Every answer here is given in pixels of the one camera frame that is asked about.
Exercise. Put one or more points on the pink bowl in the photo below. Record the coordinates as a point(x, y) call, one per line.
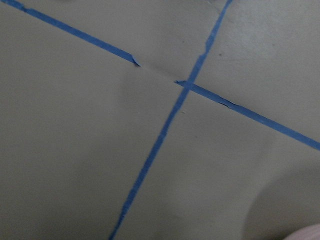
point(311, 232)

